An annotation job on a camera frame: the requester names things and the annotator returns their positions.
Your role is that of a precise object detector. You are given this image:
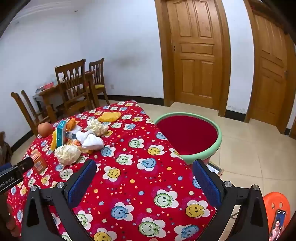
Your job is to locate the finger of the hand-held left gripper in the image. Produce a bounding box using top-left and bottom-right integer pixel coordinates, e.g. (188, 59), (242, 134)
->
(13, 158), (35, 173)

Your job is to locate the wooden chair with cushion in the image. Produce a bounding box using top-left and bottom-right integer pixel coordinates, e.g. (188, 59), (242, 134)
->
(89, 58), (110, 107)

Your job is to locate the orange plastic stool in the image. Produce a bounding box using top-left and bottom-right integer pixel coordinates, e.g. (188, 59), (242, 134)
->
(263, 192), (291, 241)

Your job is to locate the red basin with green rim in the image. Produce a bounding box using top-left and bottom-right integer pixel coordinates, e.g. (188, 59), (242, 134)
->
(154, 112), (222, 165)

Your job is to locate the wooden panel door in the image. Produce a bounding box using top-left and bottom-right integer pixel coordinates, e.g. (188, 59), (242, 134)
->
(244, 0), (293, 133)
(154, 0), (232, 116)

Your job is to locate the printed booklet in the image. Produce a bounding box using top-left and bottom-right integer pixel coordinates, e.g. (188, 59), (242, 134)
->
(206, 162), (224, 176)

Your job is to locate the yellow ridged sponge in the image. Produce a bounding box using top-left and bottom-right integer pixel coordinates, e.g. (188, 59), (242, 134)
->
(98, 111), (122, 122)

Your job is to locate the white crumpled cloth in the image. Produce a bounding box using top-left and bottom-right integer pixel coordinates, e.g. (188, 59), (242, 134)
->
(76, 130), (104, 150)

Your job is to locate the wooden dining table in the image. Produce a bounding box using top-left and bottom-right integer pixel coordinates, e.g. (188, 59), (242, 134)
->
(38, 72), (100, 121)

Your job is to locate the red smiley flower blanket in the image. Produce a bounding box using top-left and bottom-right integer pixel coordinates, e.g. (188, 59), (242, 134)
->
(7, 101), (216, 241)

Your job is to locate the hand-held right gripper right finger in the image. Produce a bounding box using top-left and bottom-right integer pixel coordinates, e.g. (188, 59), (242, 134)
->
(192, 159), (270, 241)

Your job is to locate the smartphone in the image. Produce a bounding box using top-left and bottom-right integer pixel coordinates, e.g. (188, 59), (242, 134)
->
(268, 209), (286, 241)

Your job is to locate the yellow foam piece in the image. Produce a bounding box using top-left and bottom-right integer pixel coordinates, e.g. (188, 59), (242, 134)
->
(50, 130), (58, 151)

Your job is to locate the crumpled white tissue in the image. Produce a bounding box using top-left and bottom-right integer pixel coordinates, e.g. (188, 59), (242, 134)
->
(54, 145), (80, 165)
(86, 119), (109, 137)

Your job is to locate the round orange-red fruit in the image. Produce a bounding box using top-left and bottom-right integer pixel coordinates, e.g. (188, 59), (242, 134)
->
(38, 122), (53, 138)

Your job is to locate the small brown box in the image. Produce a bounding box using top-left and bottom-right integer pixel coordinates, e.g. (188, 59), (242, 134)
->
(31, 149), (48, 174)

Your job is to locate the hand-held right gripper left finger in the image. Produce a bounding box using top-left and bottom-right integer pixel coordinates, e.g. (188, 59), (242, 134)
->
(22, 159), (97, 241)

